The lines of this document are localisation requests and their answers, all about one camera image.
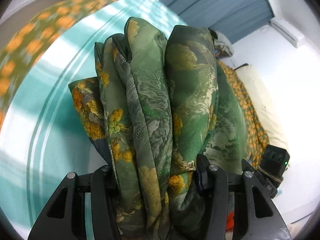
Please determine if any white air conditioner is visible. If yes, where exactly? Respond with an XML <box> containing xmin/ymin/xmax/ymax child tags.
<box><xmin>271</xmin><ymin>17</ymin><xmax>305</xmax><ymax>48</ymax></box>

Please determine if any green landscape print garment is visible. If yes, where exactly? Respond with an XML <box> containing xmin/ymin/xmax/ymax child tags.
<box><xmin>69</xmin><ymin>17</ymin><xmax>250</xmax><ymax>239</ymax></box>

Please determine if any teal white plaid blanket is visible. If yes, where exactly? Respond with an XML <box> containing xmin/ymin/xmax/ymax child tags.
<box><xmin>1</xmin><ymin>0</ymin><xmax>183</xmax><ymax>239</ymax></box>

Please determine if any blue curtain right panel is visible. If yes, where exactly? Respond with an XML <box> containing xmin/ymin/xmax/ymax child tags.
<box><xmin>160</xmin><ymin>0</ymin><xmax>274</xmax><ymax>43</ymax></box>

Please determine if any cream pillow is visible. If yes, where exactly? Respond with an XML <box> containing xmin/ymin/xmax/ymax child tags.
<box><xmin>235</xmin><ymin>64</ymin><xmax>289</xmax><ymax>150</ymax></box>

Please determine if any orange floral green bedsheet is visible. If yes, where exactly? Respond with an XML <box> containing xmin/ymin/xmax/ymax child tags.
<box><xmin>0</xmin><ymin>0</ymin><xmax>118</xmax><ymax>124</ymax></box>

